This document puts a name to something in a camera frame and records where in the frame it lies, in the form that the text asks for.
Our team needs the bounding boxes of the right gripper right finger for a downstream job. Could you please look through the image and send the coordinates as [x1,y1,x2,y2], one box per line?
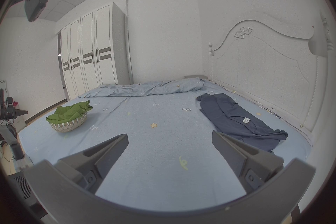
[212,130,285,194]

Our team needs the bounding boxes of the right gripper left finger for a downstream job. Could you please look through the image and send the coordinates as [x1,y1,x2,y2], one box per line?
[56,134,129,196]

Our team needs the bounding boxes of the green shorts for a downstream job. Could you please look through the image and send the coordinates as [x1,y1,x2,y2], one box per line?
[46,100,93,125]

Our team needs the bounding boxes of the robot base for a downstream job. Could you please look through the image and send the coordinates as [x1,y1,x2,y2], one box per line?
[8,157,49,221]

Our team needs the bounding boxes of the round woven basket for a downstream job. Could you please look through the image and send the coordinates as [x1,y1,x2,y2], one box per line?
[50,110,88,133]

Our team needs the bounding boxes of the bed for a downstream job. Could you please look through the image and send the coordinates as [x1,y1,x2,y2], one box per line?
[18,9,331,196]

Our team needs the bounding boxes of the dark blue T-shirt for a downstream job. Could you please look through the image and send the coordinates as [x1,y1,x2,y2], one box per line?
[196,93,289,153]

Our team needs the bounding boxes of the pale blue quilt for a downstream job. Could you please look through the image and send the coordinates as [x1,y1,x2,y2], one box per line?
[78,79,206,98]

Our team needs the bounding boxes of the white wardrobe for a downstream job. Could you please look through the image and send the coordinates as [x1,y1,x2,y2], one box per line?
[57,2,131,102]

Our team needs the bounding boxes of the grey vertical wall pipe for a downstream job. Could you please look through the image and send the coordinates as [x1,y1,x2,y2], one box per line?
[126,0,134,85]

